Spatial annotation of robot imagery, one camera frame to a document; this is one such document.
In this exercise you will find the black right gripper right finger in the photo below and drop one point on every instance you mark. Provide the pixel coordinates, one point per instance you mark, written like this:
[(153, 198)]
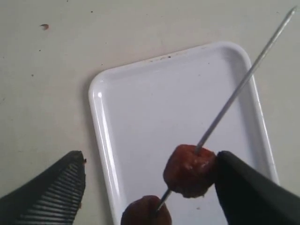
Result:
[(249, 198)]

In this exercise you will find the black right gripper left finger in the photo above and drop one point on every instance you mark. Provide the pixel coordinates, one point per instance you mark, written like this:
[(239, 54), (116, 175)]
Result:
[(52, 198)]

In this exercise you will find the red ball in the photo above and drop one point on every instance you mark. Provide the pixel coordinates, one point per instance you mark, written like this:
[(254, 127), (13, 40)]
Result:
[(143, 212), (189, 173)]

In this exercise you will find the thin metal skewer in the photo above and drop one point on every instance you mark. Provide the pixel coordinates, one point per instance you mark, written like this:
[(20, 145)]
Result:
[(246, 77)]

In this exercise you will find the white rectangular plastic tray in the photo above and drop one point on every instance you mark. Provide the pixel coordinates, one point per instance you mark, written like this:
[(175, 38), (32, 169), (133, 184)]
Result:
[(142, 111)]

